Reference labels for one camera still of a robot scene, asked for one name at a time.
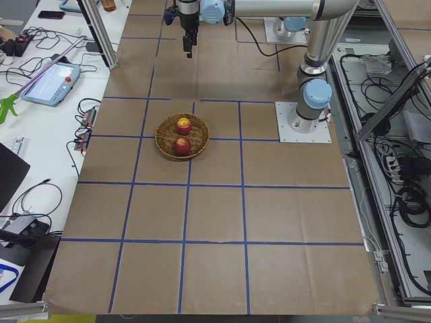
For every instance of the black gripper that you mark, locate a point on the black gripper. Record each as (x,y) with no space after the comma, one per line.
(188,19)

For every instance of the yellow-red apple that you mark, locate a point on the yellow-red apple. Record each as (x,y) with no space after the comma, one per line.
(183,126)

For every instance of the woven wicker basket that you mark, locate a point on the woven wicker basket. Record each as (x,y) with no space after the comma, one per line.
(166,134)

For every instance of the dark red basket apple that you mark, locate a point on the dark red basket apple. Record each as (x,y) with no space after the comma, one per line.
(182,146)

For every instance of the orange usb hub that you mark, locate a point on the orange usb hub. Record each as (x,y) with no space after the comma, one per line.
(82,142)
(89,117)

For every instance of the black smartphone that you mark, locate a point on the black smartphone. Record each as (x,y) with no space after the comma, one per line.
(51,15)

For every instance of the teach pendant tablet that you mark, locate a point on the teach pendant tablet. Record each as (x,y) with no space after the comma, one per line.
(54,85)

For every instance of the black laptop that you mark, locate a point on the black laptop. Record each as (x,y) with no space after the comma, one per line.
(13,171)

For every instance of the aluminium frame post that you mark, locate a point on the aluminium frame post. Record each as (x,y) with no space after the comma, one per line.
(99,33)

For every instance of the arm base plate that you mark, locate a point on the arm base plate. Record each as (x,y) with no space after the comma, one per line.
(294,129)
(271,38)

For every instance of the green handled reacher tool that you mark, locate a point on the green handled reacher tool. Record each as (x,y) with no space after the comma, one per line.
(7,103)

